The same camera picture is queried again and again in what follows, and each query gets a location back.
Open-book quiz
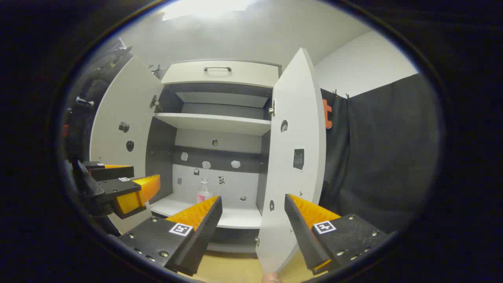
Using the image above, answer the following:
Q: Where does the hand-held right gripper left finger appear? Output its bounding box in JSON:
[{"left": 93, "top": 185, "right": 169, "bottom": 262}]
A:
[{"left": 118, "top": 195, "right": 223, "bottom": 277}]

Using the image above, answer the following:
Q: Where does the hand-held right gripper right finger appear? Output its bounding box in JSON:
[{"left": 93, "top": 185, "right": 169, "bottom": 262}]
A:
[{"left": 284, "top": 193, "right": 389, "bottom": 276}]

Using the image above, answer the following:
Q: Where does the clear pink bottle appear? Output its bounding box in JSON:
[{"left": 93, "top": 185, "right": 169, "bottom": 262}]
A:
[{"left": 196, "top": 178, "right": 213, "bottom": 204}]

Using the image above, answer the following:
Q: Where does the white cabinet door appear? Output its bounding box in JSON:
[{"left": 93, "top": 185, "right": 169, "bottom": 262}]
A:
[
  {"left": 255, "top": 48, "right": 327, "bottom": 274},
  {"left": 90, "top": 55, "right": 165, "bottom": 235}
]

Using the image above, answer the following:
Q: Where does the white cabinet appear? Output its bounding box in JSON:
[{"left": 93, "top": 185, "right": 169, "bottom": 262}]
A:
[{"left": 145, "top": 59, "right": 283, "bottom": 254}]

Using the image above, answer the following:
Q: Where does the white cabinet shelf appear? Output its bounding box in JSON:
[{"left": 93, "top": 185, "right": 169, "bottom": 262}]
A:
[{"left": 154, "top": 113, "right": 272, "bottom": 136}]

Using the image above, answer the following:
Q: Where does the white cabinet drawer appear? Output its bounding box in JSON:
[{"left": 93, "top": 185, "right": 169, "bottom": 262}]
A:
[{"left": 162, "top": 60, "right": 280, "bottom": 88}]

